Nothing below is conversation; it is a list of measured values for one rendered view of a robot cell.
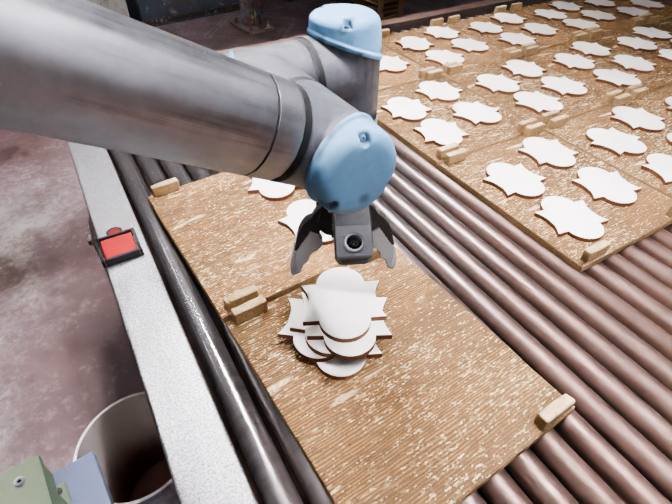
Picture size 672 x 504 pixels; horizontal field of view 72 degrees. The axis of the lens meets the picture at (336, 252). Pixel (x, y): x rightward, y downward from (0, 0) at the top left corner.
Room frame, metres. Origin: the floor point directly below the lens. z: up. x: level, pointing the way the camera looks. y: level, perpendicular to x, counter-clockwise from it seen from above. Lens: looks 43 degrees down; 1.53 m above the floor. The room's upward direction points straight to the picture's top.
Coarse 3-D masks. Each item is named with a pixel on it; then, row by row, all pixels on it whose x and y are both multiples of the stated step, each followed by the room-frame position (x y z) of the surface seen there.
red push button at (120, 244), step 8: (104, 240) 0.69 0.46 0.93; (112, 240) 0.69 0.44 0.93; (120, 240) 0.69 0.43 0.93; (128, 240) 0.69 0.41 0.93; (104, 248) 0.67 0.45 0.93; (112, 248) 0.67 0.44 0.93; (120, 248) 0.67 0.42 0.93; (128, 248) 0.67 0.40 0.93; (136, 248) 0.67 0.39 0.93; (112, 256) 0.64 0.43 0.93
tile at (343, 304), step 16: (336, 272) 0.54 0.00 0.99; (352, 272) 0.54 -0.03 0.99; (304, 288) 0.50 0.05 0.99; (320, 288) 0.50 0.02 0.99; (336, 288) 0.50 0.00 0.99; (352, 288) 0.50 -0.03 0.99; (368, 288) 0.50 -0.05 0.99; (320, 304) 0.47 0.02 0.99; (336, 304) 0.47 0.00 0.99; (352, 304) 0.47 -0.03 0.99; (368, 304) 0.47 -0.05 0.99; (304, 320) 0.44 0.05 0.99; (320, 320) 0.44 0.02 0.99; (336, 320) 0.44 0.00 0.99; (352, 320) 0.44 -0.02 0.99; (368, 320) 0.44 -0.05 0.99; (336, 336) 0.41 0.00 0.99; (352, 336) 0.41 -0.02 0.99
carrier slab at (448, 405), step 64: (256, 320) 0.48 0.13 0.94; (384, 320) 0.48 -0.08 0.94; (448, 320) 0.48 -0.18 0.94; (320, 384) 0.36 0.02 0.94; (384, 384) 0.36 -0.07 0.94; (448, 384) 0.36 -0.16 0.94; (512, 384) 0.36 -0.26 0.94; (320, 448) 0.27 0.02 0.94; (384, 448) 0.27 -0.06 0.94; (448, 448) 0.27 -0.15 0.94; (512, 448) 0.27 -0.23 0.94
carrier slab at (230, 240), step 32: (192, 192) 0.84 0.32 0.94; (224, 192) 0.84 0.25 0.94; (192, 224) 0.73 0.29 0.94; (224, 224) 0.73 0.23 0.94; (256, 224) 0.73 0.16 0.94; (192, 256) 0.64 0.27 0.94; (224, 256) 0.64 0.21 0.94; (256, 256) 0.64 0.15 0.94; (288, 256) 0.64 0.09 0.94; (320, 256) 0.64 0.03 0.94; (224, 288) 0.55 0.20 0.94; (288, 288) 0.56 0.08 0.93; (224, 320) 0.49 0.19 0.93
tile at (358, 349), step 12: (384, 300) 0.49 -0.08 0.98; (372, 324) 0.44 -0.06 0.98; (384, 324) 0.44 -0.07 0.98; (312, 336) 0.42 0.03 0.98; (324, 336) 0.42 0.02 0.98; (372, 336) 0.42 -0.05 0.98; (384, 336) 0.42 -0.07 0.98; (336, 348) 0.40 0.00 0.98; (348, 348) 0.40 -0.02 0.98; (360, 348) 0.40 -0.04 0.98; (372, 348) 0.40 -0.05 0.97
